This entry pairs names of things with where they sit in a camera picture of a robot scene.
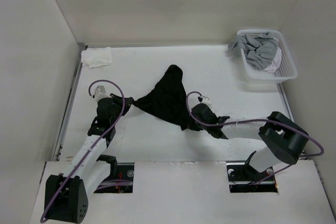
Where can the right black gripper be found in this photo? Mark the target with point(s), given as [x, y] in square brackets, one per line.
[192, 126]

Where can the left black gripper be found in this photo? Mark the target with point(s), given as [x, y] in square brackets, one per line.
[128, 102]

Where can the black tank top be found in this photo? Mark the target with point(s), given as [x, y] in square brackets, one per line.
[167, 100]

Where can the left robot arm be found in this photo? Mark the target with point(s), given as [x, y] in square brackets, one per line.
[67, 194]

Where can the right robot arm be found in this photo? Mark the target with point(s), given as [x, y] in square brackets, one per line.
[284, 139]

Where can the grey tank top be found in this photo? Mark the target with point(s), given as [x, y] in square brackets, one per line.
[259, 51]

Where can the white folded cloth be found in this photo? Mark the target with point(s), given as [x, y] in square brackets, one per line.
[96, 57]

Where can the pink white garment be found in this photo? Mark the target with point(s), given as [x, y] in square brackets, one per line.
[276, 62]

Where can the white plastic basket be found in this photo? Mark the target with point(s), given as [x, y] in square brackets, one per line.
[286, 71]

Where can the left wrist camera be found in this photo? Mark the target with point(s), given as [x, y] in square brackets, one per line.
[100, 93]

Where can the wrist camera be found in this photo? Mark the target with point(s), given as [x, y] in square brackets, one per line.
[100, 93]
[205, 100]

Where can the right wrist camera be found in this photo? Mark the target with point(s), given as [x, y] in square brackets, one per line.
[205, 100]

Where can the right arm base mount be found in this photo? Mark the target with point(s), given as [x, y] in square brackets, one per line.
[242, 178]

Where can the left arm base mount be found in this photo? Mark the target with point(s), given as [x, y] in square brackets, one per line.
[120, 180]

